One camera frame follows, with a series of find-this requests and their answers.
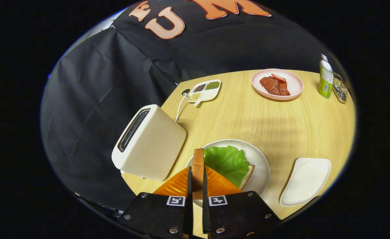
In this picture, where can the white toaster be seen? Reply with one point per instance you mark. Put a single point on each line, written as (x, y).
(155, 146)

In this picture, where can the round white plate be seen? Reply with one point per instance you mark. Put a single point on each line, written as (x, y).
(259, 162)

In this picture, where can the red sausage slice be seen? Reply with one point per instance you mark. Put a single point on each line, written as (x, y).
(278, 77)

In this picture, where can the toasted bread slice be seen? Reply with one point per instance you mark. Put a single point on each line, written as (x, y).
(198, 169)

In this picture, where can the pink plate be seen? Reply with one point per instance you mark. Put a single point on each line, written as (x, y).
(295, 84)

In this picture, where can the white divided seasoning dish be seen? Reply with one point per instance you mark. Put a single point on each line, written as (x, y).
(209, 95)

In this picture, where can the brown meat pieces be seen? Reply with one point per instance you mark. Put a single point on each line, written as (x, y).
(274, 87)

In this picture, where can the white rounded square plate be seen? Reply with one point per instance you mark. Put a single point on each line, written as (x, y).
(306, 181)

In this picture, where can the green drink bottle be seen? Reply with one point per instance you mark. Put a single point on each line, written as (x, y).
(326, 79)

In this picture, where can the black backdrop cloth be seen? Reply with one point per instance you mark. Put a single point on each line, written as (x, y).
(92, 99)

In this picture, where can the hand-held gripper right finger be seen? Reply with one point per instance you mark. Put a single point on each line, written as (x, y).
(205, 205)

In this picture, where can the green lettuce leaf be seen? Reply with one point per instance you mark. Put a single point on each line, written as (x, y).
(228, 162)

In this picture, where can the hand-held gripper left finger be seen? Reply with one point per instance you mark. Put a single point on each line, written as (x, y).
(189, 186)

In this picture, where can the square sandwich bread slice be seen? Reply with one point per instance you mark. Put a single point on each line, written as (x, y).
(249, 172)

